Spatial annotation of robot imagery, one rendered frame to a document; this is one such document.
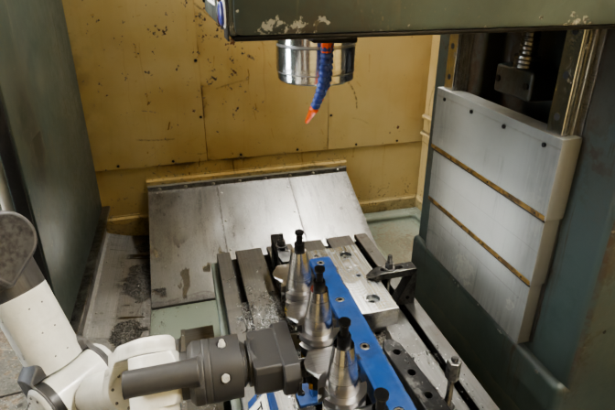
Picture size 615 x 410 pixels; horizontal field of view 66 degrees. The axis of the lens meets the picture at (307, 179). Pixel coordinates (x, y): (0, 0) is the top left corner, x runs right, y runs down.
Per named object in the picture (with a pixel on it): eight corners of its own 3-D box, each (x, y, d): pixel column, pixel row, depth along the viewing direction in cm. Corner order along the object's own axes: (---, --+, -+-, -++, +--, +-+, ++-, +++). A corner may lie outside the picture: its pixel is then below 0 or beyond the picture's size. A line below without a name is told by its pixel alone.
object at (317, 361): (309, 383, 63) (309, 378, 62) (299, 354, 67) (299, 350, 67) (359, 372, 64) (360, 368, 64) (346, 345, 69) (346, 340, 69)
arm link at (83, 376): (104, 436, 68) (60, 441, 81) (159, 386, 76) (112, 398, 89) (64, 375, 68) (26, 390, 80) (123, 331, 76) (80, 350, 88)
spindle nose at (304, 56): (370, 81, 94) (373, 18, 90) (298, 91, 88) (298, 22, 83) (329, 69, 107) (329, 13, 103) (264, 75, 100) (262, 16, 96)
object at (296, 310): (290, 328, 73) (290, 324, 72) (283, 307, 77) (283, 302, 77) (334, 319, 74) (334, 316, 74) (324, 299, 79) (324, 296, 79)
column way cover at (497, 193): (514, 349, 111) (562, 140, 90) (419, 245, 153) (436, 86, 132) (533, 345, 112) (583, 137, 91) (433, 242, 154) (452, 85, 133)
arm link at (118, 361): (188, 399, 65) (145, 407, 74) (182, 332, 68) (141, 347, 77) (143, 409, 61) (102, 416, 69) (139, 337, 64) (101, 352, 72)
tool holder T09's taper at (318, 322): (337, 334, 68) (338, 296, 66) (307, 339, 68) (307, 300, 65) (329, 314, 72) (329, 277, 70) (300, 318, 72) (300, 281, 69)
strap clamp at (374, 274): (367, 310, 123) (371, 262, 117) (362, 303, 126) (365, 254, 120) (414, 302, 126) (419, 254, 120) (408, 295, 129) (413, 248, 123)
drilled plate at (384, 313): (304, 341, 107) (304, 324, 105) (277, 271, 133) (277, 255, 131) (397, 324, 113) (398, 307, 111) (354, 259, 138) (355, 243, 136)
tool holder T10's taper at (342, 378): (366, 391, 60) (369, 350, 57) (335, 404, 58) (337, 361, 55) (348, 367, 63) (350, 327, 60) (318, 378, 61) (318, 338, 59)
